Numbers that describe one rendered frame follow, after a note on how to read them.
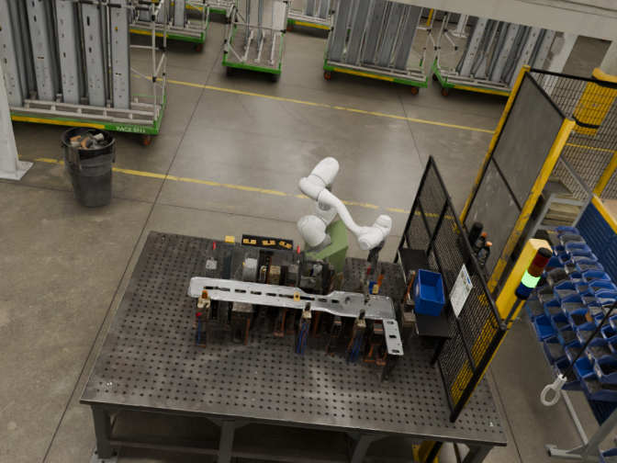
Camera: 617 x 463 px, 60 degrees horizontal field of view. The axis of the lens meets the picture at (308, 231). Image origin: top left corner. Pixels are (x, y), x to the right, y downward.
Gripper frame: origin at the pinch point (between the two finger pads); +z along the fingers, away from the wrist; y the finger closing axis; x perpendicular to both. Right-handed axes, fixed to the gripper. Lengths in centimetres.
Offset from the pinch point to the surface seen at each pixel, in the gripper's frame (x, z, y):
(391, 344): 14, 22, 47
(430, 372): 49, 52, 42
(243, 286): -82, 22, 9
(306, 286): -39.5, 25.2, -1.6
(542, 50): 400, 17, -684
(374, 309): 5.9, 21.6, 17.5
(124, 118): -254, 93, -346
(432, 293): 50, 18, -1
